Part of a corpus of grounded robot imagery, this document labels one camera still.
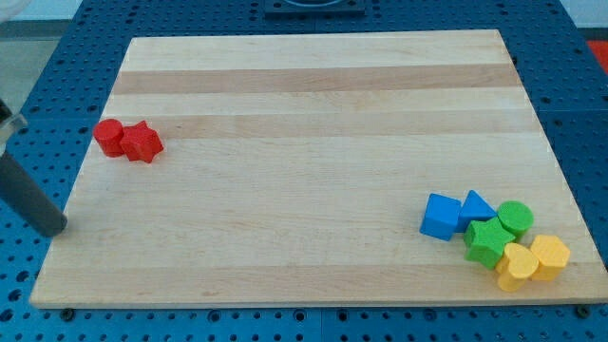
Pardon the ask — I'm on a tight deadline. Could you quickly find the yellow pentagon block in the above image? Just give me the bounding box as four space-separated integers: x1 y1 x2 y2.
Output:
530 235 571 281

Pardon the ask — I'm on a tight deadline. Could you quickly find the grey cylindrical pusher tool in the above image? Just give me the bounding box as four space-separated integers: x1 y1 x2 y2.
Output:
1 152 67 238

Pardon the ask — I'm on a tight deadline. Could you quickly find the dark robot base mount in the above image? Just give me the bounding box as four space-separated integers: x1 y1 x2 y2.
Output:
261 0 367 17

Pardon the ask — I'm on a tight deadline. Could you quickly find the blue triangle block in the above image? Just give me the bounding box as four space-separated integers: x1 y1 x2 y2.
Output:
455 190 497 233

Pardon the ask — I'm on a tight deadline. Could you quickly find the green cylinder block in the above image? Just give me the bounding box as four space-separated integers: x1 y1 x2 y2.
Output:
497 200 534 239

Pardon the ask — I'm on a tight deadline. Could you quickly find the metal tool clamp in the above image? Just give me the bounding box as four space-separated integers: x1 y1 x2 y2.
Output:
0 102 28 155

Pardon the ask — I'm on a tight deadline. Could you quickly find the red cylinder block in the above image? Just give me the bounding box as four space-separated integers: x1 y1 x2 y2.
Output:
93 119 124 158

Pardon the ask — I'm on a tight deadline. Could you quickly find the yellow heart block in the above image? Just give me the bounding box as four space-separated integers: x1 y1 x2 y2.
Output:
495 242 540 292

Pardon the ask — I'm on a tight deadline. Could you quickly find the blue cube block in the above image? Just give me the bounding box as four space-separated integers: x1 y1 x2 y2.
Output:
419 193 461 241

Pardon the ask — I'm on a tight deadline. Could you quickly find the green star block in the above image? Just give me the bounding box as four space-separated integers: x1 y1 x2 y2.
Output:
464 217 516 270

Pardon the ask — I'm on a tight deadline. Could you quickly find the red star block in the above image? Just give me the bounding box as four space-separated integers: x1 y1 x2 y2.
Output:
120 121 164 163

